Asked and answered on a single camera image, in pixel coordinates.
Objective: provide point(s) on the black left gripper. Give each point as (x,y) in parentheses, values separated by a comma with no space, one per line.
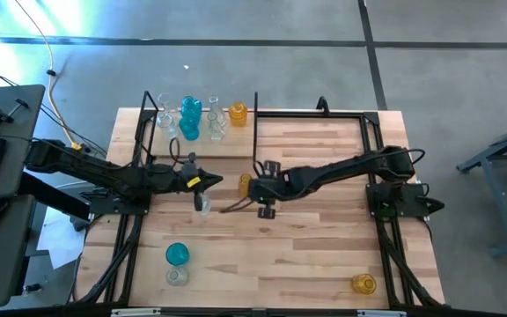
(183,178)

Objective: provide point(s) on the black aluminium table frame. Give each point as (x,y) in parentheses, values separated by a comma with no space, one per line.
(306,115)

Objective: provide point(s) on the blue-grey metal stand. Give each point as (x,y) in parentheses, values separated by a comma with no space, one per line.
(500,207)

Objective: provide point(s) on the clear twisted glass vase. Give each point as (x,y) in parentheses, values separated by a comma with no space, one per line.
(216,130)

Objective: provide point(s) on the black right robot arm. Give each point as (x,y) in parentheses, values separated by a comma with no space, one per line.
(346,169)

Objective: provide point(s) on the clear round glass vase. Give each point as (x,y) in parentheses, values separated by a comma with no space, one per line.
(177,276)

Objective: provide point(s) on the small black floor plug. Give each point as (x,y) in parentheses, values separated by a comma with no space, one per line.
(32,288)

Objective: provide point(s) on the yellow round glass vase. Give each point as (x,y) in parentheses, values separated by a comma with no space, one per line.
(363,284)

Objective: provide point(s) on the black desk support beam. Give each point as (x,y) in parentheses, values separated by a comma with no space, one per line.
(51,198)

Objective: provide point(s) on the yellow ribbed glass bottle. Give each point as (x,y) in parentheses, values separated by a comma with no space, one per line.
(244,187)

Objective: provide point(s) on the teal glass vase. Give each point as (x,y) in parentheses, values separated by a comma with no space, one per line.
(177,254)

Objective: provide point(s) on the white paper sheet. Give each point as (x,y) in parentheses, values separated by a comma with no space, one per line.
(60,242)

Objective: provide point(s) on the yellow tape tag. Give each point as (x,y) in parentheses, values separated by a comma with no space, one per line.
(193,181)

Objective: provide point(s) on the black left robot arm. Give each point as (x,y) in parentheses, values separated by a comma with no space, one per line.
(104,169)

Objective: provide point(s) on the wooden shelf with black frame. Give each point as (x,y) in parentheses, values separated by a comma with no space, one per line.
(231,147)

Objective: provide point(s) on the short ribbed clear glass jar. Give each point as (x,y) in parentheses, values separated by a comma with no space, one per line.
(207,207)

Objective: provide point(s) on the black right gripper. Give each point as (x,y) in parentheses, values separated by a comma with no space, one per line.
(271,187)

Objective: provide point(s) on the yellow diamond-textured glass vase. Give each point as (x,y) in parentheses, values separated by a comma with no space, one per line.
(238,115)

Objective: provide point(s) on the silver metal bracket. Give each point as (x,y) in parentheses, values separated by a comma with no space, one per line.
(381,313)
(134,313)

